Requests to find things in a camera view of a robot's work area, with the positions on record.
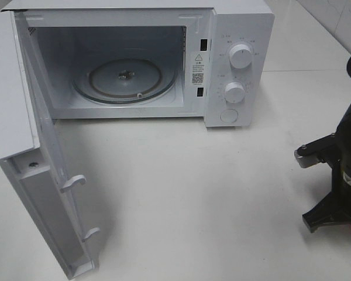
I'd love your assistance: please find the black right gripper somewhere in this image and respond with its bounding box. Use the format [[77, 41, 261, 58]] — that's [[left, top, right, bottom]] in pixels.
[[302, 159, 351, 233]]

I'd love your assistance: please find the round white door button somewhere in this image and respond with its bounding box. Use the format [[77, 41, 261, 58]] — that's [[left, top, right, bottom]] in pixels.
[[220, 109, 239, 124]]

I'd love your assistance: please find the white microwave door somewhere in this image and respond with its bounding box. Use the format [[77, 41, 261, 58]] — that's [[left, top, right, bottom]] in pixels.
[[0, 11, 99, 279]]

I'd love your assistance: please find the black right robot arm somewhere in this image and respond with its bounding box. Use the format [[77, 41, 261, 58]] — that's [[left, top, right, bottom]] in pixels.
[[294, 104, 351, 233]]

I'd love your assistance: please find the lower white timer knob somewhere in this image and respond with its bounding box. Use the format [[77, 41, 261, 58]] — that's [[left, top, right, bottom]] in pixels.
[[224, 82, 245, 104]]

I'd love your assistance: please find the upper white power knob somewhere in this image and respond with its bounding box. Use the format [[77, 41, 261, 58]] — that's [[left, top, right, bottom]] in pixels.
[[229, 43, 252, 69]]

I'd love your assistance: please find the white microwave oven body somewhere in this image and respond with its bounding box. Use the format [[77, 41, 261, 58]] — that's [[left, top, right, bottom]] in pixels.
[[0, 1, 274, 127]]

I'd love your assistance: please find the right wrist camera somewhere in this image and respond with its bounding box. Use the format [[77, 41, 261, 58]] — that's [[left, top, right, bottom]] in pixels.
[[294, 133, 341, 169]]

